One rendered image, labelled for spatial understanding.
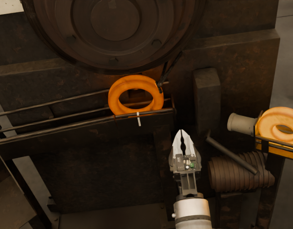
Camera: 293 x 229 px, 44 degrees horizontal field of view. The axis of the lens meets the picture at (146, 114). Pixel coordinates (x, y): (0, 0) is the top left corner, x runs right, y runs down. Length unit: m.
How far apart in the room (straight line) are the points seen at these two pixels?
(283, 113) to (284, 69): 1.45
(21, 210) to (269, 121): 0.80
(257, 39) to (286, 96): 1.15
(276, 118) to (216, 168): 0.28
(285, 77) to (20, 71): 1.72
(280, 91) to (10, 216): 1.73
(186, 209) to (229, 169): 0.37
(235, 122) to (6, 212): 0.77
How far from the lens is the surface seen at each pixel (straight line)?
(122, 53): 0.93
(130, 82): 1.12
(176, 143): 0.99
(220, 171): 1.25
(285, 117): 1.09
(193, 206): 0.92
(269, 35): 1.23
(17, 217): 1.20
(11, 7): 1.16
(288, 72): 2.51
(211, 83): 1.14
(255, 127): 1.13
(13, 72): 1.25
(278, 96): 2.32
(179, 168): 0.94
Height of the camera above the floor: 1.53
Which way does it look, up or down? 44 degrees down
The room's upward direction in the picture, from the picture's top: 10 degrees counter-clockwise
